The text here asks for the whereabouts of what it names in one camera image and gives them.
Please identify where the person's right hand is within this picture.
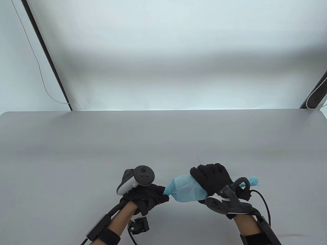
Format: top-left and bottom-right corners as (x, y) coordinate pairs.
(190, 163), (252, 220)

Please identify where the person's left hand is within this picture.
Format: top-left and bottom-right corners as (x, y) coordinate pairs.
(123, 184), (170, 216)

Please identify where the light blue gift wrapping paper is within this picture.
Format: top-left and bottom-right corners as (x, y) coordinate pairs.
(163, 174), (260, 203)

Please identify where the person's left forearm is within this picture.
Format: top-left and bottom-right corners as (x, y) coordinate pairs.
(104, 201), (140, 245)

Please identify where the person's right forearm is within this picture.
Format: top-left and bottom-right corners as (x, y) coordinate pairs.
(233, 213), (264, 245)

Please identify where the black and white controller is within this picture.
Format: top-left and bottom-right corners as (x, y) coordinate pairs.
(205, 177), (252, 215)
(116, 165), (156, 196)

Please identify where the black sensor box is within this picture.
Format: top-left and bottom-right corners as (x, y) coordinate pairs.
(85, 214), (112, 242)
(258, 220), (282, 245)

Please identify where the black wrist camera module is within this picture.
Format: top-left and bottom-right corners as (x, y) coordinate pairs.
(127, 216), (149, 234)

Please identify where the black forearm strap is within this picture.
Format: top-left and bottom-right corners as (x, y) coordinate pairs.
(239, 231), (272, 245)
(98, 228), (121, 245)

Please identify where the black frame pole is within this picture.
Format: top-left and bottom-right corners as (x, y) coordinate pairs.
(299, 69), (327, 109)
(21, 0), (73, 111)

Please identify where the white beaded cord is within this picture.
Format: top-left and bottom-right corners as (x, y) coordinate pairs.
(305, 75), (327, 110)

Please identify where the thin white cord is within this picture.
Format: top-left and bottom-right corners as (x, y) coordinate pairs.
(10, 0), (71, 104)

